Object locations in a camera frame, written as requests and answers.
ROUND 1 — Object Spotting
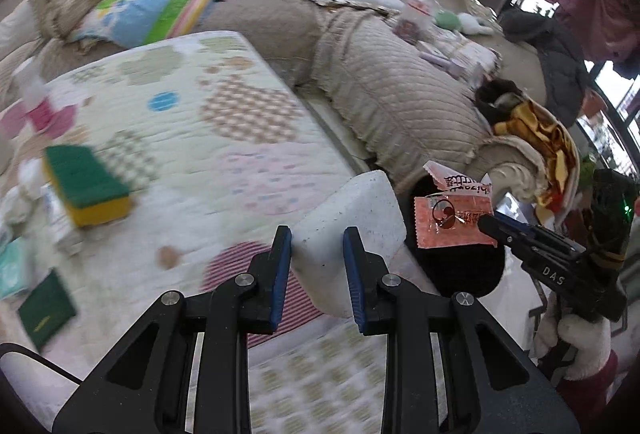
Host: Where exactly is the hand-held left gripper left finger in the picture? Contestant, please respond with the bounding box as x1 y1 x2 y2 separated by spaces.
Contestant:
52 225 293 434

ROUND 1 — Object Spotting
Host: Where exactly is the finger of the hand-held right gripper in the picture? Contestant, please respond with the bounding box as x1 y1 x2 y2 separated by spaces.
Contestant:
477 217 583 265
492 213 586 255

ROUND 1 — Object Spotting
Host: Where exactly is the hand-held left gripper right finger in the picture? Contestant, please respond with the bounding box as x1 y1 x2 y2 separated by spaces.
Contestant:
342 227 583 434

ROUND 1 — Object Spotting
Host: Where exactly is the red snack wrapper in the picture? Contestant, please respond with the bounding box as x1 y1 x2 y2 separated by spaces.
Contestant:
414 161 497 249

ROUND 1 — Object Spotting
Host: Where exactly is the white foam sponge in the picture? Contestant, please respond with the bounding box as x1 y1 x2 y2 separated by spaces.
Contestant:
290 171 408 319

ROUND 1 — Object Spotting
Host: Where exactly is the dark green small booklet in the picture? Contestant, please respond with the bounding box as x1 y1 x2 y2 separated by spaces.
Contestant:
17 268 78 350

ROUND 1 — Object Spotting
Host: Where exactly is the mint green tissue pack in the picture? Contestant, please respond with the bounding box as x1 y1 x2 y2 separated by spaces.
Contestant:
0 237 36 300

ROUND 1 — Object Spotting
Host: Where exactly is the white tissue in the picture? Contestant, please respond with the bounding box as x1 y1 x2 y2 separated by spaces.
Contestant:
0 159 43 225

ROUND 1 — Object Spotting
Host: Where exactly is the gold patterned blanket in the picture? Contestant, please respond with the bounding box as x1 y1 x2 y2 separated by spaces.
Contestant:
492 97 581 210

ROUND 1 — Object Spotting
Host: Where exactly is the black cloth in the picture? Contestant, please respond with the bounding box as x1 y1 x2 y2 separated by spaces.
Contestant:
472 78 526 125

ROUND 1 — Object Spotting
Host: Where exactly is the beige tufted sofa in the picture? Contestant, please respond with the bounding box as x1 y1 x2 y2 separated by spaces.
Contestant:
0 0 581 215

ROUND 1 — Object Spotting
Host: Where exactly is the dark jacket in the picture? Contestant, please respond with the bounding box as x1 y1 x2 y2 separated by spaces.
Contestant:
500 9 593 127

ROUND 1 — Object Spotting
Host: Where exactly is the lilac handheld device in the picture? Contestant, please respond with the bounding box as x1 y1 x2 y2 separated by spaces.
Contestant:
420 49 463 70

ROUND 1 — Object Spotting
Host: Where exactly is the white plush toy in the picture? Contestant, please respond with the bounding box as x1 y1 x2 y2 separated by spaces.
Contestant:
457 12 493 36

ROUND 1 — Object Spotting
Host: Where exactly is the yellow green scouring sponge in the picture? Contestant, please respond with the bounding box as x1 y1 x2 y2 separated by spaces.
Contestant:
42 144 133 227

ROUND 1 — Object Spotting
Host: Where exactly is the green plush toy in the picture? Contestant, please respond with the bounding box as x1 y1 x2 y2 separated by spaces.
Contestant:
432 9 463 31

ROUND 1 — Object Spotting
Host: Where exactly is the clear plastic snack bag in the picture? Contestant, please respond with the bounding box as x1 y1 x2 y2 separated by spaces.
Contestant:
392 0 443 46

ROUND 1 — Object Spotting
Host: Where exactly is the white pill bottle pink label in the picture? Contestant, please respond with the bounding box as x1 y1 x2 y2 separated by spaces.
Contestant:
12 57 76 137

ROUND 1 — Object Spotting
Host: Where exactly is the colourful striped pillow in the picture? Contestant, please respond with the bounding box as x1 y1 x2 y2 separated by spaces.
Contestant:
72 0 236 50

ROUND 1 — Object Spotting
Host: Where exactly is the black cable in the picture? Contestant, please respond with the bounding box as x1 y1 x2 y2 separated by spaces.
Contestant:
0 341 83 385

